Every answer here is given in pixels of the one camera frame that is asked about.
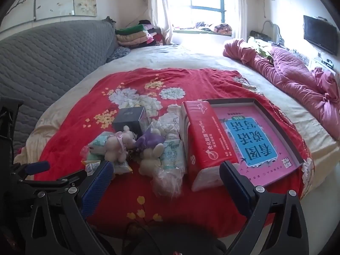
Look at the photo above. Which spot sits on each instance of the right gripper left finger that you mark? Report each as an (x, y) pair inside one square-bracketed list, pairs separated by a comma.
[(93, 188)]

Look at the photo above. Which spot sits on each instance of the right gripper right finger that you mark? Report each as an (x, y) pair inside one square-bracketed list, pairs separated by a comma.
[(239, 188)]

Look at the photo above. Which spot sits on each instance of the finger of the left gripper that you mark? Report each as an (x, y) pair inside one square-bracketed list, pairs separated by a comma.
[(37, 167)]

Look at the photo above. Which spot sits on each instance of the mint green tissue packet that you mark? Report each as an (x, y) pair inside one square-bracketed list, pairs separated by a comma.
[(101, 148)]

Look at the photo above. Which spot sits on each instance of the bear plush pink dress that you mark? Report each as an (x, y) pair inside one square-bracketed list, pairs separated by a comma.
[(118, 145)]

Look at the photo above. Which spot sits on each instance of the clear plastic bagged plush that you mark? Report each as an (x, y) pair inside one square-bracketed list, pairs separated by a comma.
[(168, 182)]

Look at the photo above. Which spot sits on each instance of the green white tissue packet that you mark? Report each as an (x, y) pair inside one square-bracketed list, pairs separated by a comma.
[(173, 155)]

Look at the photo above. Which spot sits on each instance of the bear plush purple hat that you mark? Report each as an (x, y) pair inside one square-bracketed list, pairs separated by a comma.
[(151, 147)]

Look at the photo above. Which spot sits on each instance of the yellow white snack packet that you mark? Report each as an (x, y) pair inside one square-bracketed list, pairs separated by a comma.
[(91, 166)]

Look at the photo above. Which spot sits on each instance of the red floral blanket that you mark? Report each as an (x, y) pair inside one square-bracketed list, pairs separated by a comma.
[(166, 132)]

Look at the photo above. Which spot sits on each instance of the pink and blue book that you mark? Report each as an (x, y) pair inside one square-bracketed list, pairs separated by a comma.
[(252, 140)]

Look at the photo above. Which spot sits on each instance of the red tissue pack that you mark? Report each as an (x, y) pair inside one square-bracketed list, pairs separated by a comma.
[(206, 144)]

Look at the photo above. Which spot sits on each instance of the dark blue square box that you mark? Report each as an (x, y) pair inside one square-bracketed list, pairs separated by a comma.
[(135, 118)]

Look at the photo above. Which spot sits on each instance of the grey quilted headboard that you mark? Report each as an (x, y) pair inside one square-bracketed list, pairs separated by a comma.
[(41, 64)]

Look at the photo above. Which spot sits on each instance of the pink quilted comforter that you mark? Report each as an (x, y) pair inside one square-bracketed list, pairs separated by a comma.
[(316, 90)]

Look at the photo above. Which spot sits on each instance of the clothes on windowsill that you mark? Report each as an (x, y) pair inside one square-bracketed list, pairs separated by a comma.
[(221, 29)]

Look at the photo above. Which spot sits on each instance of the folded clothes stack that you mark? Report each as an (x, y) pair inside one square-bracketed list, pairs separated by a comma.
[(144, 34)]

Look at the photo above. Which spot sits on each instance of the white window curtain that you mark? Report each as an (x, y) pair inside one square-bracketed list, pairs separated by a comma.
[(157, 11)]

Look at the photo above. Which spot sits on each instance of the wall painting panels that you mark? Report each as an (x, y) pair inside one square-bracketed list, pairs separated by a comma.
[(26, 11)]

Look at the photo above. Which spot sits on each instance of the wall mounted black television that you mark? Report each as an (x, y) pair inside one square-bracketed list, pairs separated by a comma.
[(322, 34)]

